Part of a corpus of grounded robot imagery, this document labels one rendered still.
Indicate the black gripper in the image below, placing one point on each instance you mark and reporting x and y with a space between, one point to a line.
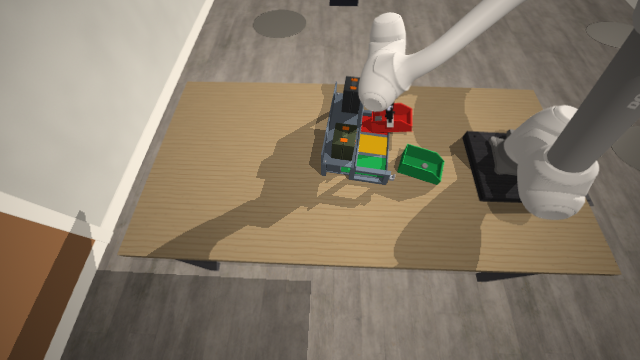
389 116

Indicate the green bin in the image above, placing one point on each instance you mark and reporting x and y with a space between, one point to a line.
416 156

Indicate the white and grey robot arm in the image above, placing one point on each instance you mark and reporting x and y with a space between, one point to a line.
552 182

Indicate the red bin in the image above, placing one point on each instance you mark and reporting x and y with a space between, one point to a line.
402 112

